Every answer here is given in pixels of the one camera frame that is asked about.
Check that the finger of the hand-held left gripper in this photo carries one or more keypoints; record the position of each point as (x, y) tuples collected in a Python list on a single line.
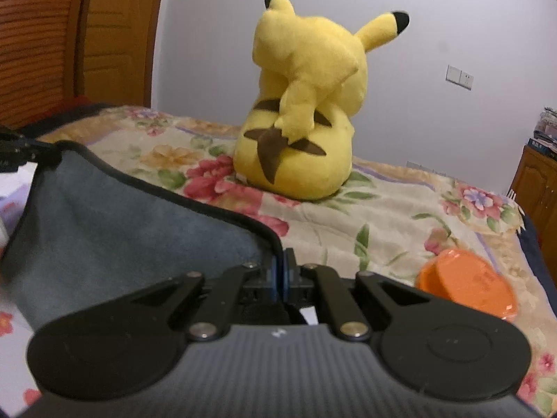
[(30, 153)]

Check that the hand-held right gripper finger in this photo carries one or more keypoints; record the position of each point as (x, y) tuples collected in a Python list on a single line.
[(285, 281), (274, 281)]

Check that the grey towel with black edge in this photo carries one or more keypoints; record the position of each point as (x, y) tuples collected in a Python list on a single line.
[(130, 230)]

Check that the wooden louvred wardrobe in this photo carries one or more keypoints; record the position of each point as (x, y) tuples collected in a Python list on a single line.
[(35, 39)]

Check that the floral blanket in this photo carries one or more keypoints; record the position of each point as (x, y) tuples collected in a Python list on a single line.
[(383, 222)]

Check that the wooden door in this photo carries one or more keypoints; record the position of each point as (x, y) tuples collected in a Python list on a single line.
[(117, 39)]

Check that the yellow plush toy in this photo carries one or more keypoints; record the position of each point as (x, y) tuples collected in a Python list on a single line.
[(300, 109)]

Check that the orange plastic bowl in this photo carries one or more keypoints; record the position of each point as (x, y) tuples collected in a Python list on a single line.
[(468, 283)]

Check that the dark blue cloth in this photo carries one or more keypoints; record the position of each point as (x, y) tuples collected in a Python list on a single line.
[(539, 248)]

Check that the wooden cabinet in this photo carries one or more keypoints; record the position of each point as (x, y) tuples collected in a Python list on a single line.
[(537, 191)]

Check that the stack of books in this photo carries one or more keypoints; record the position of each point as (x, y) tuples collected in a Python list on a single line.
[(546, 133)]

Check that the white wall switch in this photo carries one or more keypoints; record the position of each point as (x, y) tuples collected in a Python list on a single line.
[(459, 76)]

